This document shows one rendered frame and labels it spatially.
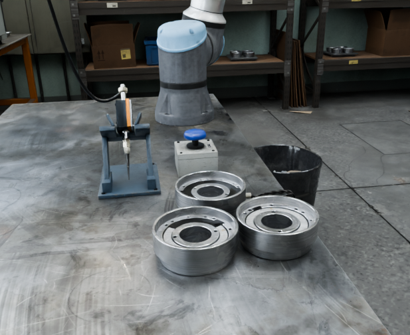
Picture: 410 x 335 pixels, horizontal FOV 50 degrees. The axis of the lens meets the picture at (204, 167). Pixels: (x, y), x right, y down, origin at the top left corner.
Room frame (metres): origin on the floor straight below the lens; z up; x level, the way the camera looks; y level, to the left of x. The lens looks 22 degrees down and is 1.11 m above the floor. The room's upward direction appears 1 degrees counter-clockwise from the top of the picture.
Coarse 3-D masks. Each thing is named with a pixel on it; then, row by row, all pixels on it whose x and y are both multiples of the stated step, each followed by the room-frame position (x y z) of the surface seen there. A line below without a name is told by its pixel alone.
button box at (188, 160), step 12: (180, 144) 0.76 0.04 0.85; (204, 144) 0.76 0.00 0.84; (180, 156) 0.71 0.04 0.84; (192, 156) 0.71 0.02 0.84; (204, 156) 0.71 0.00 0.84; (216, 156) 0.72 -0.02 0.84; (180, 168) 0.71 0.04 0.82; (192, 168) 0.71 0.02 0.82; (204, 168) 0.71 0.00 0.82; (216, 168) 0.72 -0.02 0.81
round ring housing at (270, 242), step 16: (240, 208) 0.52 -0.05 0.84; (256, 208) 0.54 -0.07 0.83; (288, 208) 0.53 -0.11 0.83; (304, 208) 0.52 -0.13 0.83; (240, 224) 0.48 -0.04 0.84; (256, 224) 0.49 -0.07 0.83; (272, 224) 0.52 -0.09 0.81; (288, 224) 0.51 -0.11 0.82; (256, 240) 0.46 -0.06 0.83; (272, 240) 0.45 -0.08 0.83; (288, 240) 0.45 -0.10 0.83; (304, 240) 0.45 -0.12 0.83; (272, 256) 0.45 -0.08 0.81; (288, 256) 0.45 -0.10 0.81
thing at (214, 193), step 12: (180, 180) 0.61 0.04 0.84; (192, 180) 0.63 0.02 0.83; (228, 180) 0.63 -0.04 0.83; (240, 180) 0.61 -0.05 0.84; (180, 192) 0.57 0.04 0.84; (192, 192) 0.59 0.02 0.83; (204, 192) 0.61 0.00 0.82; (216, 192) 0.61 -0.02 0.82; (228, 192) 0.59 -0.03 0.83; (240, 192) 0.56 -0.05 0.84; (180, 204) 0.56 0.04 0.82; (192, 204) 0.55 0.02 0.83; (204, 204) 0.54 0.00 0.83; (216, 204) 0.54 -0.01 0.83; (228, 204) 0.54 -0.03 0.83; (240, 204) 0.56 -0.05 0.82
